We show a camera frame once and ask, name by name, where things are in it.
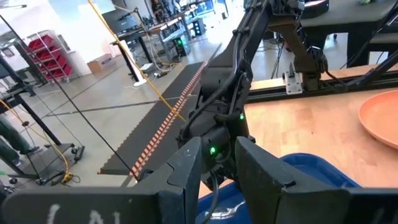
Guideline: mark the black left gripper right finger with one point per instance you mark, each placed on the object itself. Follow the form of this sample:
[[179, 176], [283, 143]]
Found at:
[[280, 202]]

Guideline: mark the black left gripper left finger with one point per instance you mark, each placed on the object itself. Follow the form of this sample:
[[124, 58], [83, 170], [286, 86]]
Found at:
[[174, 193]]

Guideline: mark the computer case with green light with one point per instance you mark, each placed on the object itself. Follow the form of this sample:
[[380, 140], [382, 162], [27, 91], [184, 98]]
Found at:
[[182, 46]]

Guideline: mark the black rolling desk stand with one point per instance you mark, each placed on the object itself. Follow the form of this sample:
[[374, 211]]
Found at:
[[37, 119]]

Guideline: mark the white power strip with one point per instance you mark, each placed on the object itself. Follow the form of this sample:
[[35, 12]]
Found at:
[[146, 67]]

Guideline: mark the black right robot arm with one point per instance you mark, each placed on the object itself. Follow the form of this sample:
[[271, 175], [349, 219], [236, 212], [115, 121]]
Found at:
[[227, 77]]

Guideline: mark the long workbench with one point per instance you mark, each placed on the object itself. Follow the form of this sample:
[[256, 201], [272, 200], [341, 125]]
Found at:
[[161, 28]]

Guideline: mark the black floor mat orange stripes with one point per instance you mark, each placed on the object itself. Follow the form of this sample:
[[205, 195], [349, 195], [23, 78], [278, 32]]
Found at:
[[163, 147], [146, 124]]

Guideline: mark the black table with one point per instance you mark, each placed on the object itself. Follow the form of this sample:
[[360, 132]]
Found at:
[[348, 15]]

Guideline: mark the black monitor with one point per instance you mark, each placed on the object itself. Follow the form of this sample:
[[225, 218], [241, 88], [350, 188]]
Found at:
[[119, 21]]

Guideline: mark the orange plate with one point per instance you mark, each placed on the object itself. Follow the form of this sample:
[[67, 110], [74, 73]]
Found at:
[[382, 118]]

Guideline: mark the black round device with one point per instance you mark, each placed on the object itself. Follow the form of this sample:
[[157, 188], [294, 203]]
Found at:
[[315, 12]]

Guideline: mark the black aluminium table frame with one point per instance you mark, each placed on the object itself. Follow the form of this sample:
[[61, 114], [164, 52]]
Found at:
[[373, 81]]

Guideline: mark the person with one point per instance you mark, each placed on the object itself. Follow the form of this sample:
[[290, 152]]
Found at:
[[14, 138]]

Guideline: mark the white metal bracket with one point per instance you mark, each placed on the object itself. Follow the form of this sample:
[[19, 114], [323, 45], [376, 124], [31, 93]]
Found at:
[[293, 84]]

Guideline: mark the blue plastic tray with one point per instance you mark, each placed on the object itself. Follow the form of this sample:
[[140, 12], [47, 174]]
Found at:
[[317, 171]]

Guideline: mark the computer case with white lights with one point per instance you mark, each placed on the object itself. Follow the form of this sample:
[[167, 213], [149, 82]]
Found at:
[[197, 28]]

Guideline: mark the cardboard box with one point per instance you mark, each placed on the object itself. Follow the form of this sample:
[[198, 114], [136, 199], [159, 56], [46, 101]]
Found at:
[[101, 63]]

